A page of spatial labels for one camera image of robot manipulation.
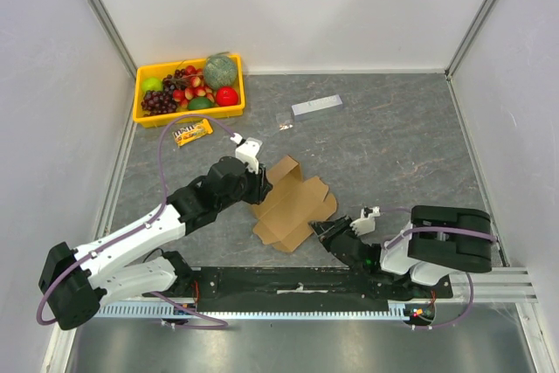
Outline brown cardboard box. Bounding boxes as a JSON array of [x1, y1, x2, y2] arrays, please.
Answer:
[[252, 155, 337, 253]]

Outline small clear plastic bag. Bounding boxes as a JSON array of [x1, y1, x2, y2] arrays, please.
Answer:
[[276, 112, 293, 131]]

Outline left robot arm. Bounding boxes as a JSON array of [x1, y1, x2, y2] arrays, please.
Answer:
[[37, 156, 273, 330]]

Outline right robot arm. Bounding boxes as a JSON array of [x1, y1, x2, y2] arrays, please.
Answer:
[[309, 205, 497, 298]]

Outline yellow plastic bin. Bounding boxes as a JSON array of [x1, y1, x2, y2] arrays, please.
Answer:
[[133, 53, 245, 128]]

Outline yellow candy packet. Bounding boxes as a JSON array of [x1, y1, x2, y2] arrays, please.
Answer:
[[172, 119, 213, 148]]

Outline red apple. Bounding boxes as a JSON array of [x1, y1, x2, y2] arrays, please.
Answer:
[[215, 86, 239, 107]]

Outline grey slim carton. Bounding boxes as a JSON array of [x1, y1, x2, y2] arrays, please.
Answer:
[[291, 94, 343, 119]]

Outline green avocado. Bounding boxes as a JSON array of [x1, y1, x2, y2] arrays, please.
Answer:
[[187, 97, 214, 111]]

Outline red cherry cluster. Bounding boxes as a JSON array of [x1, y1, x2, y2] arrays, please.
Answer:
[[162, 66, 215, 108]]

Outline green netted melon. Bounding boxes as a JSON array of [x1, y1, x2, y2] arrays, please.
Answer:
[[203, 54, 238, 90]]

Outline dark purple grape bunch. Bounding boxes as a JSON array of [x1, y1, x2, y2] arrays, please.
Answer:
[[141, 90, 177, 116]]

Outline green apple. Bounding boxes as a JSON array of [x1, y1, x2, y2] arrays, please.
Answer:
[[140, 77, 163, 94]]

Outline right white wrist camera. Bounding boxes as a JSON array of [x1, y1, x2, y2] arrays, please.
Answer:
[[350, 206, 381, 237]]

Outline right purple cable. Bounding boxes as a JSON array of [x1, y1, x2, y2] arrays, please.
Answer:
[[377, 205, 499, 331]]

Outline purple cable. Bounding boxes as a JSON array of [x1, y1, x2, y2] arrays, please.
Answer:
[[36, 114, 239, 330], [377, 205, 499, 331]]

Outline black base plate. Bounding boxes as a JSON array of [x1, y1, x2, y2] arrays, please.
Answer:
[[162, 266, 453, 303]]

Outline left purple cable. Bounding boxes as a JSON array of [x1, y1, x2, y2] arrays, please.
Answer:
[[36, 114, 239, 330]]

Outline slotted cable duct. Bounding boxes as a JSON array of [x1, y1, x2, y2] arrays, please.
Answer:
[[93, 296, 539, 321]]

